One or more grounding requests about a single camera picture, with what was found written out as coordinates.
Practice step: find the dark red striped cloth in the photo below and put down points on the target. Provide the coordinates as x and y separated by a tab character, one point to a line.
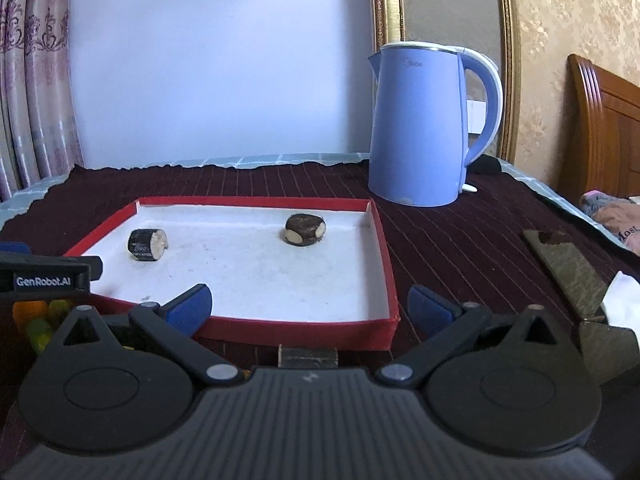
475	260

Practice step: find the white wall socket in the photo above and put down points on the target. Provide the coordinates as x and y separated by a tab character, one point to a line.
476	117

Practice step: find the white kettle base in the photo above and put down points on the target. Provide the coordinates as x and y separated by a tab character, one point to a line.
469	188

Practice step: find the orange toy ball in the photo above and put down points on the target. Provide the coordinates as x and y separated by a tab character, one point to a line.
24	312

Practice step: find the pink cloth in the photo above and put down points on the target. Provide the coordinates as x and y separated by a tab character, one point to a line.
612	215

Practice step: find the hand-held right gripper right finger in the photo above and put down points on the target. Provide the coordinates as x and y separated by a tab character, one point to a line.
429	310

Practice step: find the red cardboard box tray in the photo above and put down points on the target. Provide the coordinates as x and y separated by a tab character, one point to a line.
240	270

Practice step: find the green toy cylinder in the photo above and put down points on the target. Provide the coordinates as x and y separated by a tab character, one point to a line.
59	309

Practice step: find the wooden headboard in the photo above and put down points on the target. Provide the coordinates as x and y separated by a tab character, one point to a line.
605	130

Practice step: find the pink patterned curtain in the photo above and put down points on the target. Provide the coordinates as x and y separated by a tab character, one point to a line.
35	85

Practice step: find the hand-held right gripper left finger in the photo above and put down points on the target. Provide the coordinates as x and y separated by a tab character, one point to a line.
189	309

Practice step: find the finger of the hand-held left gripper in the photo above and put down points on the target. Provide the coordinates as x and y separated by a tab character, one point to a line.
14	248

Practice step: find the lime green toy ball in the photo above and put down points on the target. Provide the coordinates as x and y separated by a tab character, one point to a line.
39	335

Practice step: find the gold framed wall panel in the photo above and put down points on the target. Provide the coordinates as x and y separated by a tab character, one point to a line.
507	60

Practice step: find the blue electric kettle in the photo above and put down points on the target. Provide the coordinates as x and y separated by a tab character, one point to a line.
415	135

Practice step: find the white tissue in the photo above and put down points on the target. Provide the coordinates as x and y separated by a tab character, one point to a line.
624	300

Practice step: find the dark olive packet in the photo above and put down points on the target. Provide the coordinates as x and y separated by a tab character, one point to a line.
602	352

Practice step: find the dark wooden cylinder piece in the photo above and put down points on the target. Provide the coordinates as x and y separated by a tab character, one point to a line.
307	356
146	245

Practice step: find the dark spotted wooden piece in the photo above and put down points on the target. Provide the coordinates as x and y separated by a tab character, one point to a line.
304	230

